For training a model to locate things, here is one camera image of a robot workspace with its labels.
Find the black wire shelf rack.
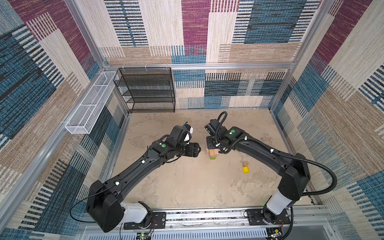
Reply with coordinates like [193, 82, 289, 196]
[115, 67, 176, 114]

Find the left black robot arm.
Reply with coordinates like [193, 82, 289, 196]
[86, 124, 201, 233]

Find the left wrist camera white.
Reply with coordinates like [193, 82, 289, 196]
[183, 122, 193, 144]

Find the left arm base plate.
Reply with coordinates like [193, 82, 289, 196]
[123, 212, 167, 230]

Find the white wire mesh basket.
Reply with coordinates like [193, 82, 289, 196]
[65, 72, 117, 135]

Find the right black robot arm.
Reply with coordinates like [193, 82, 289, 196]
[205, 119, 310, 224]

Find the aluminium mounting rail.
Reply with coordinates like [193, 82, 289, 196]
[76, 206, 340, 240]

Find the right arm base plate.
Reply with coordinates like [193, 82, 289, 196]
[243, 208, 291, 226]

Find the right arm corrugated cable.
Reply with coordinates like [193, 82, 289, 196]
[214, 111, 338, 240]

